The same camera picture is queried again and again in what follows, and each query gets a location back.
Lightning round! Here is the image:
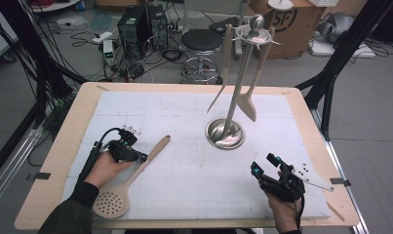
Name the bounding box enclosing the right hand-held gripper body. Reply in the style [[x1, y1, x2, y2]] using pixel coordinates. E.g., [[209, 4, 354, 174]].
[[257, 160, 334, 203]]

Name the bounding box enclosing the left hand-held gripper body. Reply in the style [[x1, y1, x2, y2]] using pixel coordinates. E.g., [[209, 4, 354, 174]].
[[107, 126, 143, 164]]

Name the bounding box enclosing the metal utensil stand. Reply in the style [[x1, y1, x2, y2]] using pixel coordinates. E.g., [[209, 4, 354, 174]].
[[205, 14, 283, 151]]

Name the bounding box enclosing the beige skimmer spoon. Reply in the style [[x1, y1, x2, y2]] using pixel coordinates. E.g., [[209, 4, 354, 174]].
[[92, 135, 172, 219]]

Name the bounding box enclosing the beige slotted spatula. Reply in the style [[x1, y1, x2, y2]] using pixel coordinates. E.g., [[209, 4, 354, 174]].
[[236, 27, 276, 123]]

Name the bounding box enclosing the beige solid spatula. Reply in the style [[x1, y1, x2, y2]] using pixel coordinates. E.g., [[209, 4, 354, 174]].
[[206, 23, 234, 114]]

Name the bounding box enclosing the person's right hand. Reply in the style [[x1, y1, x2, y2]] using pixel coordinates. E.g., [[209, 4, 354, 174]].
[[265, 191, 302, 233]]

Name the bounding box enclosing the person's left hand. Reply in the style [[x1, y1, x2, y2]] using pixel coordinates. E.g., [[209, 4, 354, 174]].
[[84, 150, 135, 189]]

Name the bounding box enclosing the white grid mat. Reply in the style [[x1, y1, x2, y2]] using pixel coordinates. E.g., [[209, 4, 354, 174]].
[[61, 90, 332, 220]]

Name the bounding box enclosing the brown tape strip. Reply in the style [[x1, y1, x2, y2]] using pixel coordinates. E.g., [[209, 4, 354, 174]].
[[325, 201, 345, 222]]

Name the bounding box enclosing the wooden table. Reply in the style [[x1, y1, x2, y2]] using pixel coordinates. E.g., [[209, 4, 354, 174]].
[[14, 81, 361, 231]]

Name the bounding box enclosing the black tape strip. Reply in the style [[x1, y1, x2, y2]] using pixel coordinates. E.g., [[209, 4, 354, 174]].
[[25, 172, 52, 182], [330, 177, 352, 187]]

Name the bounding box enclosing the white bench power supply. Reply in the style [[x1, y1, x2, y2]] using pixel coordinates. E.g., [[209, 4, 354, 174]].
[[101, 39, 117, 66]]

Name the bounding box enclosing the white power strip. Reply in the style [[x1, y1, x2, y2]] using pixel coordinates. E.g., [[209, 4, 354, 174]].
[[92, 30, 114, 45]]

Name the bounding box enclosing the large black computer tower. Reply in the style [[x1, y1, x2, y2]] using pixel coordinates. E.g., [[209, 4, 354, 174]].
[[116, 5, 153, 61]]

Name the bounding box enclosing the cardboard box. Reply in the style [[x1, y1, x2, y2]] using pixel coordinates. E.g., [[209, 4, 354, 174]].
[[249, 0, 327, 61]]

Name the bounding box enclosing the narrow black computer tower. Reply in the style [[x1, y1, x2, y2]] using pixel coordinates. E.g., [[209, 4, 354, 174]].
[[147, 3, 169, 52]]

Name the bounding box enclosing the black round stool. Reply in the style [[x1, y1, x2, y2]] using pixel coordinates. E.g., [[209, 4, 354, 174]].
[[179, 28, 225, 86]]

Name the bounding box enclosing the black flat device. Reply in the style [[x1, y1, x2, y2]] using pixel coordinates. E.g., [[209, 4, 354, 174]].
[[208, 16, 241, 35]]

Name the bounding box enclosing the grey bag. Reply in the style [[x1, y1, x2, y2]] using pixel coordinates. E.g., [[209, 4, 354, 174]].
[[315, 12, 356, 45]]

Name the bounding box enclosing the white round disc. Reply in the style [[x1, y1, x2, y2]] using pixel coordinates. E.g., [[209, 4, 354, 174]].
[[267, 0, 295, 12]]

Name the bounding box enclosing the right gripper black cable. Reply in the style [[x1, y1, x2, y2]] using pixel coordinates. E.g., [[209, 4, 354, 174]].
[[295, 188, 306, 228]]

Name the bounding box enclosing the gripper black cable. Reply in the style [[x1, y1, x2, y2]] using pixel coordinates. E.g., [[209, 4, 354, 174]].
[[295, 188, 306, 228], [78, 127, 124, 183]]

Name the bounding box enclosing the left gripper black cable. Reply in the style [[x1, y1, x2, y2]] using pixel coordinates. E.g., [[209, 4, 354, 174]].
[[78, 127, 124, 183]]

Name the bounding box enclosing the aluminium rail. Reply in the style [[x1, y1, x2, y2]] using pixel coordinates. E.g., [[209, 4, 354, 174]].
[[0, 125, 44, 213], [309, 108, 371, 234]]

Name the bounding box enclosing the black coiled cable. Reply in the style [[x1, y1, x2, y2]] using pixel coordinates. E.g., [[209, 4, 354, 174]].
[[160, 48, 184, 63]]

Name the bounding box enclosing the black metal frame stand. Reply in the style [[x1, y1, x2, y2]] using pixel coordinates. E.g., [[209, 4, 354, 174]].
[[0, 0, 88, 131], [295, 0, 393, 142]]

